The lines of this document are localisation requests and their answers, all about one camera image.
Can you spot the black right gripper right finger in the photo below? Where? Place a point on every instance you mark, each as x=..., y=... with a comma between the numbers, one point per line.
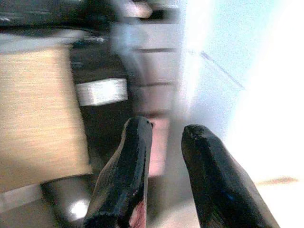
x=218, y=180

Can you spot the white rectangular box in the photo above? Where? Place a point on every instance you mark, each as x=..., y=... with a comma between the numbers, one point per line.
x=101, y=91

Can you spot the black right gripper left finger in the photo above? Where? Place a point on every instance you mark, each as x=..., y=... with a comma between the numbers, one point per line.
x=123, y=171

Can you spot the light wooden cabinet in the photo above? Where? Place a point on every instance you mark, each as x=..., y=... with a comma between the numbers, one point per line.
x=38, y=116

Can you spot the grey drawer unit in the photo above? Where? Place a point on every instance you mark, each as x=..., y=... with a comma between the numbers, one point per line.
x=155, y=71

